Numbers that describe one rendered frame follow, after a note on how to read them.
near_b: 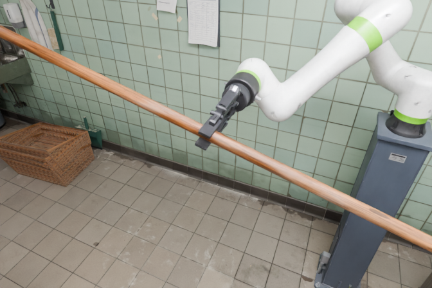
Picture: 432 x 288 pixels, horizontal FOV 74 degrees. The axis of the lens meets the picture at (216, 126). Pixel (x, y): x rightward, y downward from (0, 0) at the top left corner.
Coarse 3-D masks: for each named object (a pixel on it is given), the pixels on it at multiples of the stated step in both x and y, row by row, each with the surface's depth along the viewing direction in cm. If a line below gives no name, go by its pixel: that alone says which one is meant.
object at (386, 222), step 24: (24, 48) 75; (72, 72) 72; (96, 72) 72; (120, 96) 70; (144, 96) 69; (168, 120) 68; (192, 120) 67; (216, 144) 66; (240, 144) 65; (264, 168) 64; (288, 168) 63; (312, 192) 62; (336, 192) 61; (360, 216) 60; (384, 216) 59; (408, 240) 59
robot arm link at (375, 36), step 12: (372, 0) 88; (384, 0) 85; (396, 0) 83; (408, 0) 84; (360, 12) 92; (372, 12) 85; (384, 12) 84; (396, 12) 83; (408, 12) 84; (348, 24) 89; (360, 24) 86; (372, 24) 84; (384, 24) 84; (396, 24) 84; (372, 36) 85; (384, 36) 85; (372, 48) 87
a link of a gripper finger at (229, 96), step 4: (232, 84) 73; (232, 88) 73; (228, 92) 72; (232, 92) 72; (236, 92) 72; (224, 96) 70; (228, 96) 70; (232, 96) 71; (236, 96) 73; (220, 100) 69; (224, 100) 69; (228, 100) 70; (232, 100) 70; (220, 104) 69; (224, 104) 68; (228, 104) 69; (216, 108) 68; (220, 108) 67; (224, 108) 67
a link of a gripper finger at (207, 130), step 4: (212, 116) 69; (208, 120) 67; (220, 120) 68; (204, 124) 66; (208, 124) 66; (216, 124) 67; (204, 128) 65; (208, 128) 65; (212, 128) 65; (216, 128) 66; (200, 132) 64; (204, 132) 64; (208, 132) 64; (212, 132) 64; (204, 136) 64; (208, 136) 63
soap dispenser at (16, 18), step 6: (6, 6) 241; (12, 6) 242; (18, 6) 247; (6, 12) 245; (12, 12) 243; (18, 12) 247; (12, 18) 246; (18, 18) 249; (12, 24) 251; (18, 24) 251; (24, 24) 256
